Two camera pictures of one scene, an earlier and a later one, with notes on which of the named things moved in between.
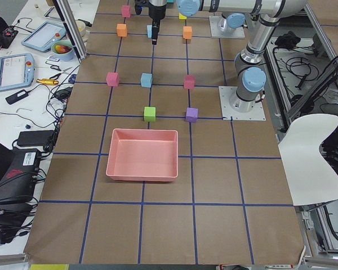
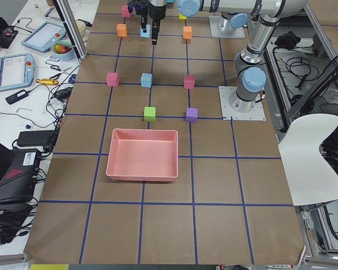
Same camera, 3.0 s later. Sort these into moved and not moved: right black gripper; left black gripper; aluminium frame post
Moved: right black gripper
Not moved: aluminium frame post; left black gripper
